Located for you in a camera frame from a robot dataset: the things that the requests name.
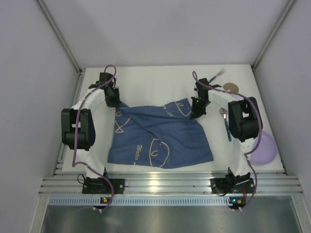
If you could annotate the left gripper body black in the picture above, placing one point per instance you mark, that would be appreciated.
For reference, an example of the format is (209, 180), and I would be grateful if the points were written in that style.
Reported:
(112, 97)

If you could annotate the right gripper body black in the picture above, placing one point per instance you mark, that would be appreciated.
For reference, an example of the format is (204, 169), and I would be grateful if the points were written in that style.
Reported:
(198, 107)

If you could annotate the blue cloth placemat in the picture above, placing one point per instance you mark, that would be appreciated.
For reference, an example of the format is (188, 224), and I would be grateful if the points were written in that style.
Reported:
(158, 136)

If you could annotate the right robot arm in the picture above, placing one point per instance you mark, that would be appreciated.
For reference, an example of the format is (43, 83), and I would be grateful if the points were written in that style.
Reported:
(244, 121)

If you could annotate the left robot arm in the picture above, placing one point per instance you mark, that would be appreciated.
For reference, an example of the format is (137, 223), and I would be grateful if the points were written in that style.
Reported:
(77, 124)

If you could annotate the beige cup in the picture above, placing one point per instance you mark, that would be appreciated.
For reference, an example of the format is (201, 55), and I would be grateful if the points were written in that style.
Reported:
(231, 87)

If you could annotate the purple plate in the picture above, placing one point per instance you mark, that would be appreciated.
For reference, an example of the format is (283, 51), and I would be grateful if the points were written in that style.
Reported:
(266, 151)

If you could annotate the spoon with green handle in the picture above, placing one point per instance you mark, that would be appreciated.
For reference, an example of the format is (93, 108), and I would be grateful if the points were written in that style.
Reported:
(224, 114)

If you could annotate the fork with green handle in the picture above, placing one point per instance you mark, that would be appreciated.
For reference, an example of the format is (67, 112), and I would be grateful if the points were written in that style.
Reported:
(222, 71)

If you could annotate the aluminium rail frame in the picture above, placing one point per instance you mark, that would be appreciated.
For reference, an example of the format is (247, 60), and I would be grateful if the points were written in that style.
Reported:
(173, 183)

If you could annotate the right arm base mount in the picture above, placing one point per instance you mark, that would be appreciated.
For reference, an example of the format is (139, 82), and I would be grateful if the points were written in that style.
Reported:
(231, 184)

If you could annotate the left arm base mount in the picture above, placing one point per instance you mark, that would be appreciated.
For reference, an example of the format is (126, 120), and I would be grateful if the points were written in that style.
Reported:
(101, 186)

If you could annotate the perforated cable duct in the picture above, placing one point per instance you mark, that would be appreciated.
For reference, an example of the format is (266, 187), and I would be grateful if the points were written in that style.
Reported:
(147, 201)

